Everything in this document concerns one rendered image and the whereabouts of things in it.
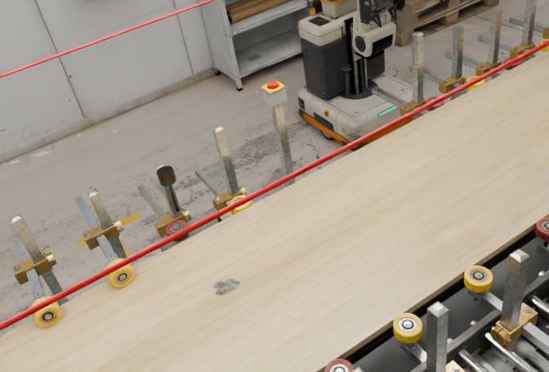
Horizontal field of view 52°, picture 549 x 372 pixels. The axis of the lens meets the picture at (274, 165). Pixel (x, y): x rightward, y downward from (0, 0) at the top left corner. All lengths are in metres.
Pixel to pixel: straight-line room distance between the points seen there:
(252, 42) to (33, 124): 1.99
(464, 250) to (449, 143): 0.58
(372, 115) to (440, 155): 1.50
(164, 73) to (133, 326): 3.36
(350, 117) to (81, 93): 2.23
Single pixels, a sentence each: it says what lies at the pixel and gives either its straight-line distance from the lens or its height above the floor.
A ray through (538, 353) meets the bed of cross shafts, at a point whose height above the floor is 0.71.
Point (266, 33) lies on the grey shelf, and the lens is 5.28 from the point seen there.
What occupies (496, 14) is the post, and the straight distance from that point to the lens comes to 2.92.
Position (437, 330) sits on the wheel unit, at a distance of 1.42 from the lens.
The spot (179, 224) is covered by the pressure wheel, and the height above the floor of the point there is 0.90.
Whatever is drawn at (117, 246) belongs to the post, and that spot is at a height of 0.88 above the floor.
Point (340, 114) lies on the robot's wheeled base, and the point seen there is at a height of 0.27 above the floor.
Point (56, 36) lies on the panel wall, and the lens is 4.59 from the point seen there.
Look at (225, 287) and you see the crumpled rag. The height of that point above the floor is 0.91.
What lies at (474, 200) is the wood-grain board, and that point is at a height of 0.90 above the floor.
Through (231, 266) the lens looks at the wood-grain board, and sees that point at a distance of 1.89.
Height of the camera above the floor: 2.23
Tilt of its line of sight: 36 degrees down
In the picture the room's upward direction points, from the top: 11 degrees counter-clockwise
